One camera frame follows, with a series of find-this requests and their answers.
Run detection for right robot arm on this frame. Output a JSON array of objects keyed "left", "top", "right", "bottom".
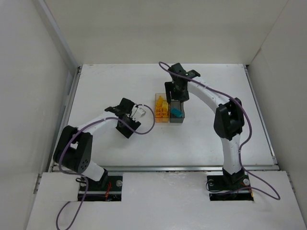
[{"left": 165, "top": 63, "right": 245, "bottom": 181}]

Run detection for aluminium left rail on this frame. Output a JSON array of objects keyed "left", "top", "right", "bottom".
[{"left": 33, "top": 66, "right": 82, "bottom": 195}]

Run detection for grey transparent container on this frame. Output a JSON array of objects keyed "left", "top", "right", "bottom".
[{"left": 169, "top": 101, "right": 185, "bottom": 123}]

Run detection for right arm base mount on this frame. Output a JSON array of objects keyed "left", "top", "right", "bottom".
[{"left": 206, "top": 174, "right": 254, "bottom": 201}]

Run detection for aluminium right rail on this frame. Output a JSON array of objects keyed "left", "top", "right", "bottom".
[{"left": 243, "top": 65, "right": 278, "bottom": 165}]

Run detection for amber transparent container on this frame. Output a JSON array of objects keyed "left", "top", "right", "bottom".
[{"left": 154, "top": 93, "right": 170, "bottom": 123}]

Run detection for aluminium front rail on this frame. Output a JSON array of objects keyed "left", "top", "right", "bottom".
[{"left": 101, "top": 164, "right": 280, "bottom": 172}]

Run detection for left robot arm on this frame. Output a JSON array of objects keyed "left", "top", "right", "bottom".
[{"left": 53, "top": 98, "right": 146, "bottom": 187}]

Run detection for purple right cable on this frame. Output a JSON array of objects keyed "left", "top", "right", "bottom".
[{"left": 158, "top": 61, "right": 281, "bottom": 201}]

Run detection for aluminium rail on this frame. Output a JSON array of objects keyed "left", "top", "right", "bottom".
[
  {"left": 33, "top": 66, "right": 82, "bottom": 195},
  {"left": 101, "top": 164, "right": 280, "bottom": 172},
  {"left": 243, "top": 65, "right": 278, "bottom": 165}
]

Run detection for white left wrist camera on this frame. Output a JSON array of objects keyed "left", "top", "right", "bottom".
[{"left": 131, "top": 107, "right": 146, "bottom": 121}]

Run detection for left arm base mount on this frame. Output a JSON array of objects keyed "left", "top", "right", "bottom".
[{"left": 76, "top": 172, "right": 123, "bottom": 202}]

